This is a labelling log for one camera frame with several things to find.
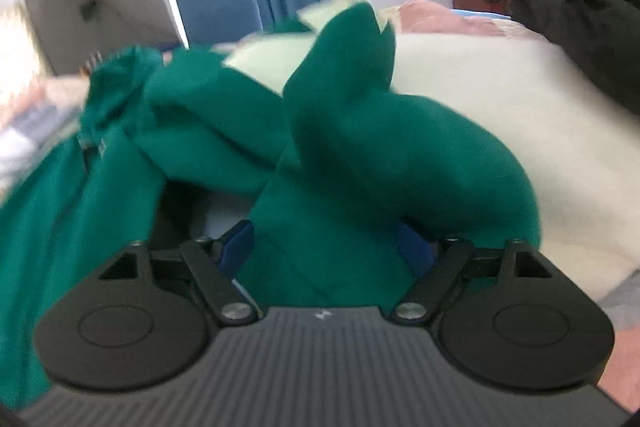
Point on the black wall charger plug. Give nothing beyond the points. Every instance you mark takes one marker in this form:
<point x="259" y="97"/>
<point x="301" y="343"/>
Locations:
<point x="89" y="10"/>

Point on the patchwork pastel quilt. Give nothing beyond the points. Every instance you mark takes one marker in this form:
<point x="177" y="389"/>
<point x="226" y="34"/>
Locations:
<point x="38" y="111"/>

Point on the green hooded sweatshirt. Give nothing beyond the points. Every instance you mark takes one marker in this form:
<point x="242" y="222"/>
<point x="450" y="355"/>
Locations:
<point x="147" y="122"/>

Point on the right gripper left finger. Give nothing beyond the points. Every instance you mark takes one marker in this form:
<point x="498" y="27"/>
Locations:
<point x="213" y="265"/>

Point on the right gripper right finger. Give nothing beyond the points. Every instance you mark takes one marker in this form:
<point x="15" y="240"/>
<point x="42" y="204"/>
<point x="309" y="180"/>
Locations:
<point x="436" y="264"/>

